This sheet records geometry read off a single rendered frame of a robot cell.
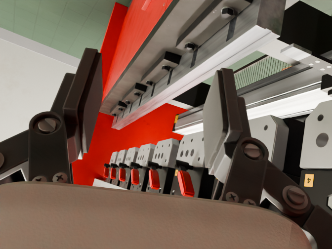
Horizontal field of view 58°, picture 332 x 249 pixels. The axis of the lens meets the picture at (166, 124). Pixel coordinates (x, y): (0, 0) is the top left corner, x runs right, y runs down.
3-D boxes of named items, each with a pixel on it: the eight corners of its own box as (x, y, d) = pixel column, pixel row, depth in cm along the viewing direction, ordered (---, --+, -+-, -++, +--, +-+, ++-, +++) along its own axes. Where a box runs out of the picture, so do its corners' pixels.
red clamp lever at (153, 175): (148, 189, 73) (145, 164, 81) (163, 192, 74) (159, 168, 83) (150, 184, 72) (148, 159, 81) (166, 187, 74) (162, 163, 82)
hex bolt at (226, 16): (226, 4, 64) (224, 11, 64) (236, 9, 65) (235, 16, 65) (219, 11, 67) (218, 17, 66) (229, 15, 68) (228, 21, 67)
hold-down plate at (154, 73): (165, 50, 98) (163, 59, 98) (180, 56, 100) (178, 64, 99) (142, 76, 126) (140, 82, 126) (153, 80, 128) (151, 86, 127)
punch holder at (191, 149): (210, 128, 60) (193, 212, 57) (245, 140, 63) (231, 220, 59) (181, 135, 74) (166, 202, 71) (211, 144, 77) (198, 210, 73)
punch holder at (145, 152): (151, 143, 97) (139, 193, 94) (175, 149, 100) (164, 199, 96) (140, 145, 111) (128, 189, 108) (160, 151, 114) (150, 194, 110)
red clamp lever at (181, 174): (179, 197, 55) (172, 163, 63) (199, 202, 56) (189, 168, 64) (183, 190, 54) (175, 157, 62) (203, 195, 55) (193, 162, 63)
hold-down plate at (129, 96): (136, 82, 136) (134, 88, 135) (146, 86, 137) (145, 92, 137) (122, 96, 164) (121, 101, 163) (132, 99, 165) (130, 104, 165)
